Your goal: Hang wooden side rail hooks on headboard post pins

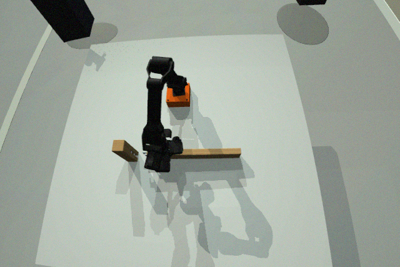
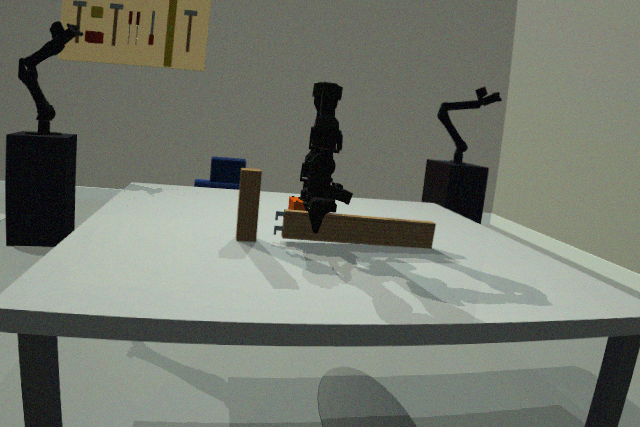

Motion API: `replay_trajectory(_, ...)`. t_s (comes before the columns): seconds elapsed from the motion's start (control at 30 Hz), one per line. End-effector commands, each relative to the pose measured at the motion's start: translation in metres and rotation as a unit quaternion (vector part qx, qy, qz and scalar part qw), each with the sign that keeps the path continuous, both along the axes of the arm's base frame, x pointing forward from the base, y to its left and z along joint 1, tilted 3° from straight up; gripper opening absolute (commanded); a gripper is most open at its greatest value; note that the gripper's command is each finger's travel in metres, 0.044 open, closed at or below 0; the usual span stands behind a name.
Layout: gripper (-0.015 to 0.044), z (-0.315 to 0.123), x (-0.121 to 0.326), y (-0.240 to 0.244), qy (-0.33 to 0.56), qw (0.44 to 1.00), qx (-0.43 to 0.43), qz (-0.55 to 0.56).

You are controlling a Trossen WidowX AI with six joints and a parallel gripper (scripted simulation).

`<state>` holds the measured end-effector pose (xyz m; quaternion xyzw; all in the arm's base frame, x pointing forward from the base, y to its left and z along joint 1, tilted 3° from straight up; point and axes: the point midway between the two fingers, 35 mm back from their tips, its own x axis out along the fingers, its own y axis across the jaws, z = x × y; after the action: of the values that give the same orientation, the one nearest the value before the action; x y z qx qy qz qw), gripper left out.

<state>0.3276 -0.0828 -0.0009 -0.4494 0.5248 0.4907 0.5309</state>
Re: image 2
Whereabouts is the wooden post with slot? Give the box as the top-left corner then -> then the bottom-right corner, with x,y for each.
236,168 -> 262,242

